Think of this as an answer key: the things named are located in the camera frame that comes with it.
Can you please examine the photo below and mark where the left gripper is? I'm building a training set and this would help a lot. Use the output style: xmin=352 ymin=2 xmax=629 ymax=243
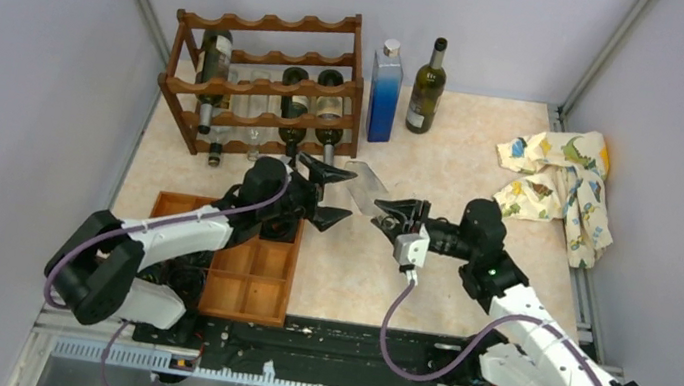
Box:
xmin=258 ymin=147 xmax=360 ymax=234

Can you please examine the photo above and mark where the clear tall glass bottle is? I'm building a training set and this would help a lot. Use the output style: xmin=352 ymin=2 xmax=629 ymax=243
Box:
xmin=345 ymin=160 xmax=389 ymax=218

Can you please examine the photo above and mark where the green wine bottle dark label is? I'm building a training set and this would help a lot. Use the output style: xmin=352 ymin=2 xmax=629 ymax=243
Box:
xmin=315 ymin=69 xmax=344 ymax=165

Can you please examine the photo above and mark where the green wine bottle white label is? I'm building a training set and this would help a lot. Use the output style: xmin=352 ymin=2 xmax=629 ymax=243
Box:
xmin=278 ymin=66 xmax=310 ymax=166

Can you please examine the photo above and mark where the clear liquor bottle black cap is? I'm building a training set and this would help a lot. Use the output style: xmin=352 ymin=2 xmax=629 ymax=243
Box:
xmin=207 ymin=94 xmax=232 ymax=168

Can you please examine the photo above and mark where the tall green wine bottle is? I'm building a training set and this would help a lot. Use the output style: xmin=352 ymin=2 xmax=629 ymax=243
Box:
xmin=405 ymin=37 xmax=448 ymax=134

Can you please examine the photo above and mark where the dark bottle brown label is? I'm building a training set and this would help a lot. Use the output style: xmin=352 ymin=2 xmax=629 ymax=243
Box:
xmin=195 ymin=29 xmax=233 ymax=135

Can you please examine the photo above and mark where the clear square glass bottle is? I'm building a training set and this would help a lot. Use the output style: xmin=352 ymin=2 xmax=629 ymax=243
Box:
xmin=246 ymin=69 xmax=271 ymax=162

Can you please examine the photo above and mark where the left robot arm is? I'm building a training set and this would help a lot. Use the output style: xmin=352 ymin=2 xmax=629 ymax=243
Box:
xmin=43 ymin=152 xmax=356 ymax=346

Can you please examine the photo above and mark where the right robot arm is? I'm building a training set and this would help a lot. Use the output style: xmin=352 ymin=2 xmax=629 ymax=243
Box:
xmin=372 ymin=198 xmax=639 ymax=386

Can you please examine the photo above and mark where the wooden wine rack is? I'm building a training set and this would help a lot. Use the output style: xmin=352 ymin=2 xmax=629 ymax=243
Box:
xmin=157 ymin=9 xmax=365 ymax=158

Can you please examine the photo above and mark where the blue square glass bottle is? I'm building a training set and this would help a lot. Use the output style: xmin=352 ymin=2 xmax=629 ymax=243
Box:
xmin=366 ymin=38 xmax=403 ymax=143

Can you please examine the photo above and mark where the wooden compartment tray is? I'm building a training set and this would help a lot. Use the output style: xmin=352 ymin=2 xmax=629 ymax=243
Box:
xmin=139 ymin=221 xmax=303 ymax=327

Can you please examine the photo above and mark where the dinosaur print cloth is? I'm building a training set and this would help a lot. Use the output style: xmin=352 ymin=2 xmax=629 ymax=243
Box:
xmin=494 ymin=131 xmax=613 ymax=269

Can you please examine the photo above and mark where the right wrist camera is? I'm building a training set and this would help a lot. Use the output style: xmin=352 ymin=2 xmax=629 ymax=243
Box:
xmin=393 ymin=224 xmax=431 ymax=286

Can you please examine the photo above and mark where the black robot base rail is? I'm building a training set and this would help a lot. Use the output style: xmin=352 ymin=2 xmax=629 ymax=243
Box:
xmin=132 ymin=312 xmax=489 ymax=386

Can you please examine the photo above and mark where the black cable coil tray corner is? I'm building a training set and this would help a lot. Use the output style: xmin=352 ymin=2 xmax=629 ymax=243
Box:
xmin=161 ymin=261 xmax=207 ymax=307

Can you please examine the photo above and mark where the aluminium corner frame post right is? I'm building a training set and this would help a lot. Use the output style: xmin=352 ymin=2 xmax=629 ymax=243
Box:
xmin=558 ymin=0 xmax=659 ymax=125

